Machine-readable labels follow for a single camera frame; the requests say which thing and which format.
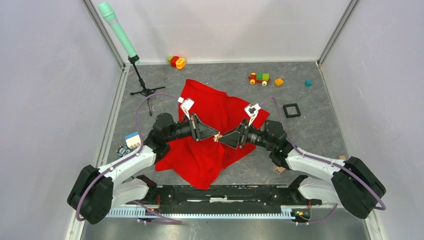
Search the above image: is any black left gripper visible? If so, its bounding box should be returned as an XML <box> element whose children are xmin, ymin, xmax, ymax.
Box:
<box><xmin>165</xmin><ymin>113</ymin><xmax>219</xmax><ymax>143</ymax></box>

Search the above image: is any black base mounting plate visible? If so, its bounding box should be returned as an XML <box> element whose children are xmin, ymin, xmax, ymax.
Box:
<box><xmin>140</xmin><ymin>175</ymin><xmax>323</xmax><ymax>214</ymax></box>

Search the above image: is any mint green microphone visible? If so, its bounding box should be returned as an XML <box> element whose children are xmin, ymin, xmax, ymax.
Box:
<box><xmin>97</xmin><ymin>1</ymin><xmax>140</xmax><ymax>64</ymax></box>

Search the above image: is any red toy block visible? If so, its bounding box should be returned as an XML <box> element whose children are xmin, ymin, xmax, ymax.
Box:
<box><xmin>170</xmin><ymin>56</ymin><xmax>180</xmax><ymax>68</ymax></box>

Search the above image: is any wooden letter cube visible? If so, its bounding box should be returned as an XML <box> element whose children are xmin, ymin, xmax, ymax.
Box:
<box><xmin>274</xmin><ymin>166</ymin><xmax>286</xmax><ymax>174</ymax></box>

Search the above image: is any gold butterfly brooch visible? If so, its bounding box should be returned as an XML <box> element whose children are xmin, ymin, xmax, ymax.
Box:
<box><xmin>213</xmin><ymin>133</ymin><xmax>223</xmax><ymax>143</ymax></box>

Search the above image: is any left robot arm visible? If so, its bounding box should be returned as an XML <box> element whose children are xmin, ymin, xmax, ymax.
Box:
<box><xmin>67</xmin><ymin>113</ymin><xmax>219</xmax><ymax>225</ymax></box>

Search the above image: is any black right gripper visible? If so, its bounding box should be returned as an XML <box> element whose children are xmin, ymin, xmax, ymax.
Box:
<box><xmin>217</xmin><ymin>118</ymin><xmax>275</xmax><ymax>151</ymax></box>

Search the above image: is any slotted cable duct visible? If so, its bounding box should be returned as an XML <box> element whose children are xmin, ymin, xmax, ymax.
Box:
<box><xmin>106</xmin><ymin>206</ymin><xmax>295</xmax><ymax>220</ymax></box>

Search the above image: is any black tripod stand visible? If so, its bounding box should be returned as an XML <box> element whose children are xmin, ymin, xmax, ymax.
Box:
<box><xmin>128</xmin><ymin>54</ymin><xmax>166</xmax><ymax>98</ymax></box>

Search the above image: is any orange toy block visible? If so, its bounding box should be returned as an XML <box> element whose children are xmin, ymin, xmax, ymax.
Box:
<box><xmin>175</xmin><ymin>57</ymin><xmax>186</xmax><ymax>70</ymax></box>

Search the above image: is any colourful toy train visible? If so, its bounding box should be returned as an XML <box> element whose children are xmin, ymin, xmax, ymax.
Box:
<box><xmin>248</xmin><ymin>72</ymin><xmax>271</xmax><ymax>86</ymax></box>

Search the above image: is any orange lego brick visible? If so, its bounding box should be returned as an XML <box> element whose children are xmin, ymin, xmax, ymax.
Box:
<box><xmin>274</xmin><ymin>78</ymin><xmax>284</xmax><ymax>87</ymax></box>

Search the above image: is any red garment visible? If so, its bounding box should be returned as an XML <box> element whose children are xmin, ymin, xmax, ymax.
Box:
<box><xmin>155</xmin><ymin>79</ymin><xmax>256</xmax><ymax>190</ymax></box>

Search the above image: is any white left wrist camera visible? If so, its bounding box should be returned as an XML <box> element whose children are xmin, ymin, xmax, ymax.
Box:
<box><xmin>177</xmin><ymin>97</ymin><xmax>195</xmax><ymax>120</ymax></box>

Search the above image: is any teal small cube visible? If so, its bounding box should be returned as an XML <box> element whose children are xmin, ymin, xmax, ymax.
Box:
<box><xmin>304</xmin><ymin>79</ymin><xmax>312</xmax><ymax>87</ymax></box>

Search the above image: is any green toy block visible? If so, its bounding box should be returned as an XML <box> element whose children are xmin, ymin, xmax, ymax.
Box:
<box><xmin>167</xmin><ymin>55</ymin><xmax>173</xmax><ymax>64</ymax></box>

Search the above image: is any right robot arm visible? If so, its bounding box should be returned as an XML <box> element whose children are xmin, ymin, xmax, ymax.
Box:
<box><xmin>215</xmin><ymin>119</ymin><xmax>387</xmax><ymax>219</ymax></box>

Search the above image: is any white and blue block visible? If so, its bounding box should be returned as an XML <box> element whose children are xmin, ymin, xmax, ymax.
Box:
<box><xmin>124</xmin><ymin>131</ymin><xmax>141</xmax><ymax>150</ymax></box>

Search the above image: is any blue patterned card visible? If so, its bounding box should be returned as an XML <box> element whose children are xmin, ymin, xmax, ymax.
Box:
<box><xmin>116</xmin><ymin>145</ymin><xmax>133</xmax><ymax>157</ymax></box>

